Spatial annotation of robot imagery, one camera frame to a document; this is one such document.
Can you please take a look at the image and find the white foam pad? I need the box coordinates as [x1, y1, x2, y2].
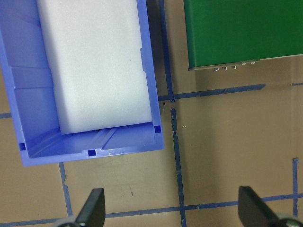
[35, 0, 153, 135]

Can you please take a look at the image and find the blue plastic storage bin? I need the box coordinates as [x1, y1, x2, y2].
[0, 0, 166, 168]

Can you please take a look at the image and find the green conveyor belt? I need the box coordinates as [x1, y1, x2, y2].
[183, 0, 303, 71]

